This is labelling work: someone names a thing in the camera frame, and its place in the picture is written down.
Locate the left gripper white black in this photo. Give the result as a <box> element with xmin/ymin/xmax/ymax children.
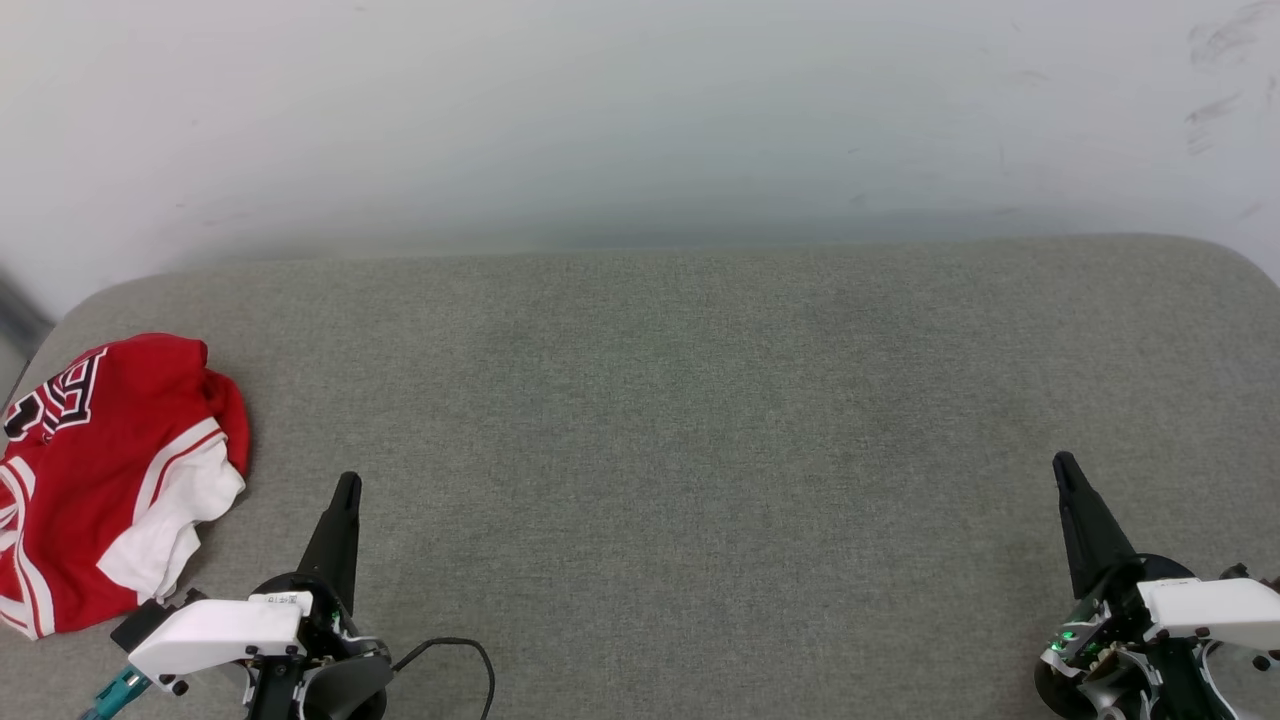
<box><xmin>128</xmin><ymin>472</ymin><xmax>393</xmax><ymax>720</ymax></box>

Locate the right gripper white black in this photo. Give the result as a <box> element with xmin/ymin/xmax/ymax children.
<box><xmin>1035</xmin><ymin>452</ymin><xmax>1280</xmax><ymax>720</ymax></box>

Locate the red and white basketball jersey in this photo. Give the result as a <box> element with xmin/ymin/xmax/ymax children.
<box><xmin>0</xmin><ymin>333</ymin><xmax>251</xmax><ymax>641</ymax></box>

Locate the grey fabric sofa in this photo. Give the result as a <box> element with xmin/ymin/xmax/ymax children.
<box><xmin>0</xmin><ymin>235</ymin><xmax>1280</xmax><ymax>720</ymax></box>

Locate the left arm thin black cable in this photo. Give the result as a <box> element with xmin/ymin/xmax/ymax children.
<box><xmin>393</xmin><ymin>637</ymin><xmax>497</xmax><ymax>720</ymax></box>

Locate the left teal cable connector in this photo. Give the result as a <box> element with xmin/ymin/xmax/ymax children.
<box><xmin>80</xmin><ymin>668</ymin><xmax>153</xmax><ymax>720</ymax></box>

